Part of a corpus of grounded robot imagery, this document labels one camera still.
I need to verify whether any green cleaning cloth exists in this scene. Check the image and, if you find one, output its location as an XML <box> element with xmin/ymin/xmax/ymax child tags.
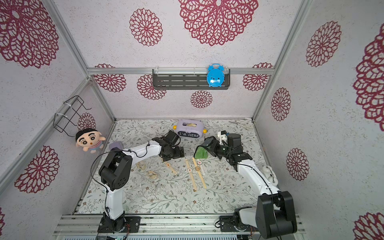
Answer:
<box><xmin>194</xmin><ymin>147</ymin><xmax>209</xmax><ymax>160</ymax></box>

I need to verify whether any black wire rack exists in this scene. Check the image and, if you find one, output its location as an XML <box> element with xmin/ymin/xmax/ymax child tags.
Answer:
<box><xmin>53</xmin><ymin>95</ymin><xmax>92</xmax><ymax>138</ymax></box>

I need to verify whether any beige watch long right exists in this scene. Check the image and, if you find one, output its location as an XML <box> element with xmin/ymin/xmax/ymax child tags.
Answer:
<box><xmin>193</xmin><ymin>158</ymin><xmax>207</xmax><ymax>189</ymax></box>

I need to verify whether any cartoon boy plush doll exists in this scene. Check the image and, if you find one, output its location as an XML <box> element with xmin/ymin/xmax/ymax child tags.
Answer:
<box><xmin>75</xmin><ymin>128</ymin><xmax>106</xmax><ymax>154</ymax></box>

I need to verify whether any beige watch long centre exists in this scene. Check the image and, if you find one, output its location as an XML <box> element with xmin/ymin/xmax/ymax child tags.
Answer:
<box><xmin>185</xmin><ymin>159</ymin><xmax>197</xmax><ymax>192</ymax></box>

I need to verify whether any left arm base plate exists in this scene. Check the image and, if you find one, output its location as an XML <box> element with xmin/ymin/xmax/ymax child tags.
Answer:
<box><xmin>98</xmin><ymin>215</ymin><xmax>142</xmax><ymax>234</ymax></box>

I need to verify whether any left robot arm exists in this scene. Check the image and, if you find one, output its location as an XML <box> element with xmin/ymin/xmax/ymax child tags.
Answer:
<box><xmin>99</xmin><ymin>130</ymin><xmax>185</xmax><ymax>225</ymax></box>

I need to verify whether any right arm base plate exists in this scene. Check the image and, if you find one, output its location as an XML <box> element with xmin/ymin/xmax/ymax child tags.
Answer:
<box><xmin>216</xmin><ymin>216</ymin><xmax>259</xmax><ymax>233</ymax></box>

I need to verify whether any grey wall shelf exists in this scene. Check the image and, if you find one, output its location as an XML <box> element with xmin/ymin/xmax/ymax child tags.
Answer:
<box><xmin>152</xmin><ymin>70</ymin><xmax>231</xmax><ymax>91</ymax></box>

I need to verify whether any beige watch top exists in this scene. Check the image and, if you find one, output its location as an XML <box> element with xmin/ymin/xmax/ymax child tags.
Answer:
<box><xmin>147</xmin><ymin>171</ymin><xmax>158</xmax><ymax>180</ymax></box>

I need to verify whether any blue alarm clock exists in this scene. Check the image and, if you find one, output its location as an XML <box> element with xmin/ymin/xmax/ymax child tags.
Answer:
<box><xmin>207</xmin><ymin>64</ymin><xmax>225</xmax><ymax>88</ymax></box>

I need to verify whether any beige watch long diagonal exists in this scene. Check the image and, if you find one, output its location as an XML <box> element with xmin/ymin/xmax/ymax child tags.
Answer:
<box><xmin>165</xmin><ymin>162</ymin><xmax>179</xmax><ymax>176</ymax></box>

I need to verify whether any purple tissue box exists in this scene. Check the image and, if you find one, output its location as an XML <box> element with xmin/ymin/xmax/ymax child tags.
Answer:
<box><xmin>173</xmin><ymin>120</ymin><xmax>208</xmax><ymax>139</ymax></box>

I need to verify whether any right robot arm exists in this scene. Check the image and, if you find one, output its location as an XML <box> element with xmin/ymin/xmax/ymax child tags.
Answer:
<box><xmin>196</xmin><ymin>131</ymin><xmax>298</xmax><ymax>240</ymax></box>

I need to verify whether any purple pad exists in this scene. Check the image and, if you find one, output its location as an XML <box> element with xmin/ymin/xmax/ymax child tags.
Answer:
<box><xmin>109</xmin><ymin>142</ymin><xmax>123</xmax><ymax>151</ymax></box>

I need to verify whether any white alarm clock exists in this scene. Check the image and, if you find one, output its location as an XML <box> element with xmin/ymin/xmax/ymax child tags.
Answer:
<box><xmin>262</xmin><ymin>166</ymin><xmax>279</xmax><ymax>187</ymax></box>

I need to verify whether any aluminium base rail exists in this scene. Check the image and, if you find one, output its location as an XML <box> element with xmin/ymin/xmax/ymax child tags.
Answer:
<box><xmin>53</xmin><ymin>213</ymin><xmax>306</xmax><ymax>236</ymax></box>

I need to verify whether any white strap watch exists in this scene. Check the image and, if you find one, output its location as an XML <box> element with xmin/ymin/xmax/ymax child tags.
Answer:
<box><xmin>197</xmin><ymin>161</ymin><xmax>205</xmax><ymax>175</ymax></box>

